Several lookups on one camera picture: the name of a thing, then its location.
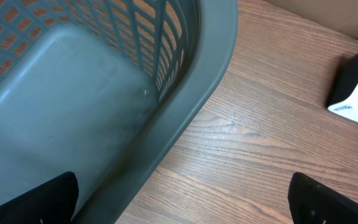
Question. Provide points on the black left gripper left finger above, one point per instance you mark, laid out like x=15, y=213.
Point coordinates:
x=52, y=202

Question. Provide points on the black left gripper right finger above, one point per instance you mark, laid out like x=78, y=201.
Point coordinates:
x=312, y=202

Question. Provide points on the white barcode scanner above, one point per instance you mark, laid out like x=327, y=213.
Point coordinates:
x=357, y=90

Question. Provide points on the grey plastic shopping basket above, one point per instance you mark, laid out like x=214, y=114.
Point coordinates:
x=103, y=89

